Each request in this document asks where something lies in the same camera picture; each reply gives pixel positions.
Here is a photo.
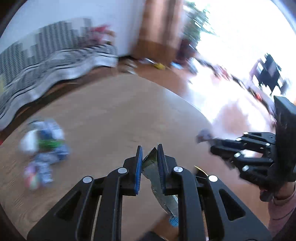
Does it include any silver foil snack wrapper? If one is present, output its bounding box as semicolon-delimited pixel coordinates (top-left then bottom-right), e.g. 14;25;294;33
141;146;179;217

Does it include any blue white plastic wrapper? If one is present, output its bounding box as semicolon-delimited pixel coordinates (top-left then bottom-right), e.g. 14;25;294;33
19;118;70;165

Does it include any right hand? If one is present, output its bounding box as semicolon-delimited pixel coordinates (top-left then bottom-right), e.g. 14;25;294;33
274;182;295;200

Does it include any small colourful crumpled wrapper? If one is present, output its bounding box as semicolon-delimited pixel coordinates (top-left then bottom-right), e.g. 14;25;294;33
23;161;53;190

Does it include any black chair by window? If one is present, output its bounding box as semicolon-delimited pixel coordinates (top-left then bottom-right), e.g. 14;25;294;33
249;53;288;96

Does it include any green potted plant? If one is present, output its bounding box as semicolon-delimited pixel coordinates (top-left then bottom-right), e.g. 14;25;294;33
183;1;215;43

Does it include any brown patterned curtain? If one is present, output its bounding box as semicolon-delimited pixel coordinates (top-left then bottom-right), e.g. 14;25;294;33
132;0;184;66

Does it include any black white striped sofa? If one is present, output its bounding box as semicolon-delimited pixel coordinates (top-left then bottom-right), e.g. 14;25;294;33
1;18;118;130

